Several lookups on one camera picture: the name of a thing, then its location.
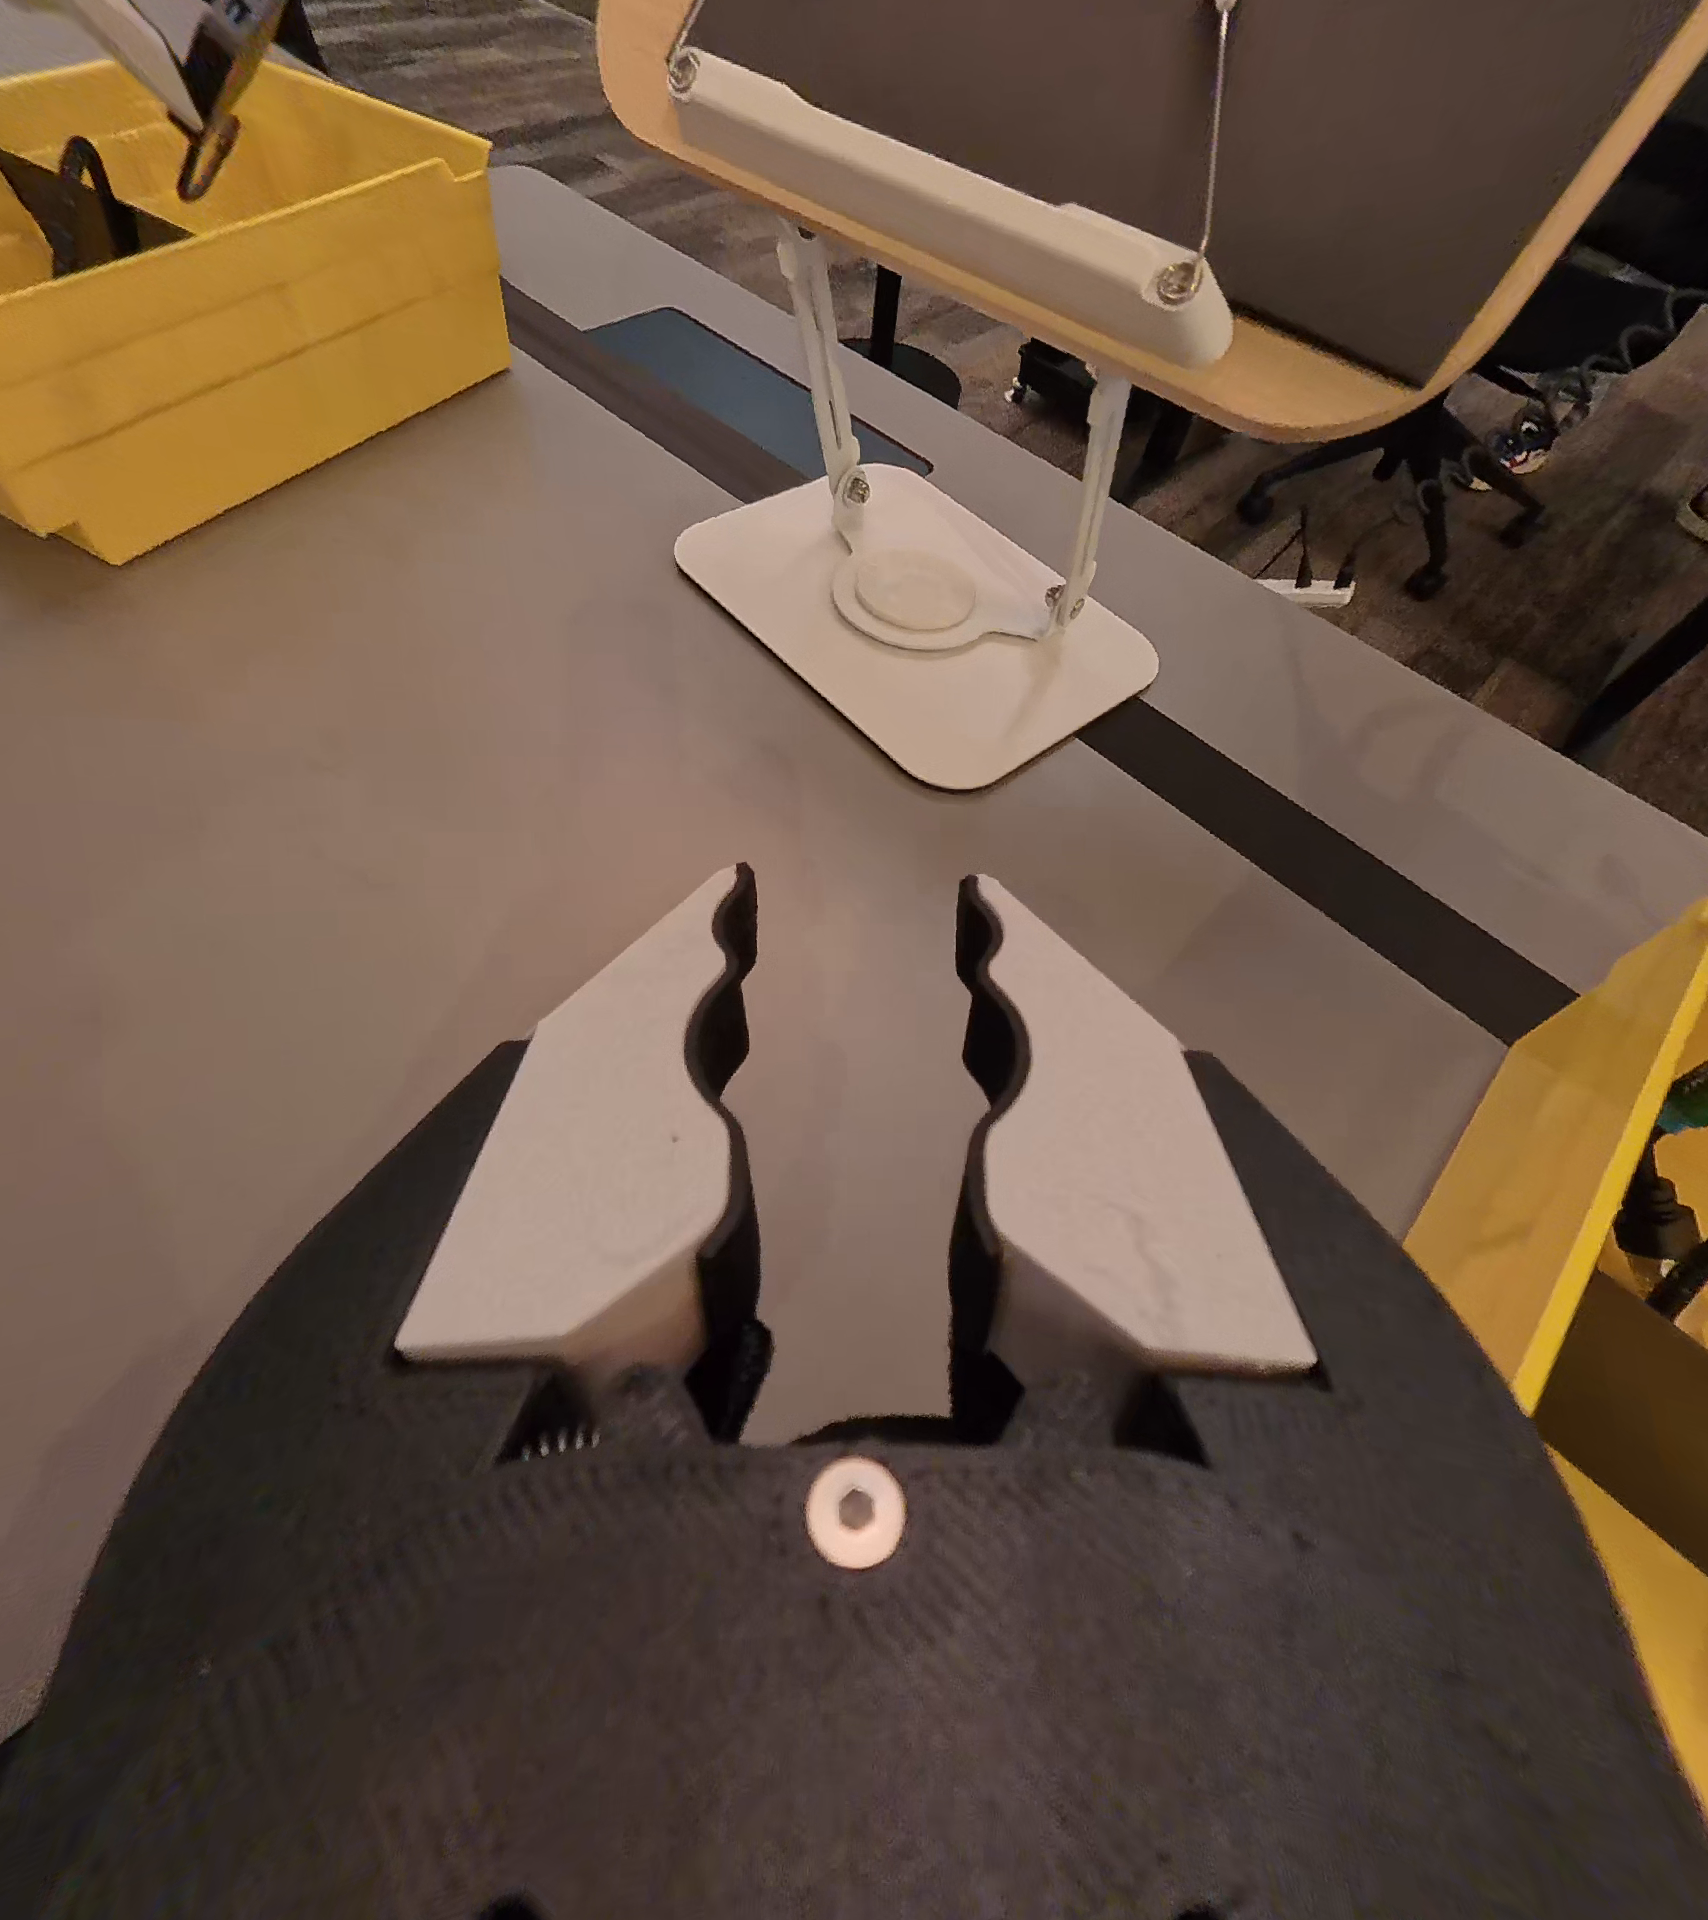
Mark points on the black office chair base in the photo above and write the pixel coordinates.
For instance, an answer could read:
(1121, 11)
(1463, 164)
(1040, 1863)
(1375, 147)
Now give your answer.
(1409, 450)

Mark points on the cardboard bin divider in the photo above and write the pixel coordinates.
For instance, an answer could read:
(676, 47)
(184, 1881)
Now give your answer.
(45, 227)

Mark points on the white stand with wooden board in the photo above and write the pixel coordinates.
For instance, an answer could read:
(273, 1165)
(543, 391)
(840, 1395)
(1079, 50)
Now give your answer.
(943, 675)

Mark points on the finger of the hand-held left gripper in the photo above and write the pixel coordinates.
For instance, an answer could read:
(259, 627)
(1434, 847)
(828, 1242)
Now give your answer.
(119, 36)
(252, 46)

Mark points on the white power strip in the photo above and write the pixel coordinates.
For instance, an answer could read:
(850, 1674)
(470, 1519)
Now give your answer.
(1310, 592)

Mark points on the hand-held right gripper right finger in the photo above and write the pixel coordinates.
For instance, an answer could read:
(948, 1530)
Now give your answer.
(1124, 1187)

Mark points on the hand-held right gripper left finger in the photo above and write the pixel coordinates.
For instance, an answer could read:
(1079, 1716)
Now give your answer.
(585, 1187)

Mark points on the black metal table leg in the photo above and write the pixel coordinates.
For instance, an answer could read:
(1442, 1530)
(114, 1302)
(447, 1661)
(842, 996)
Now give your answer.
(1679, 660)

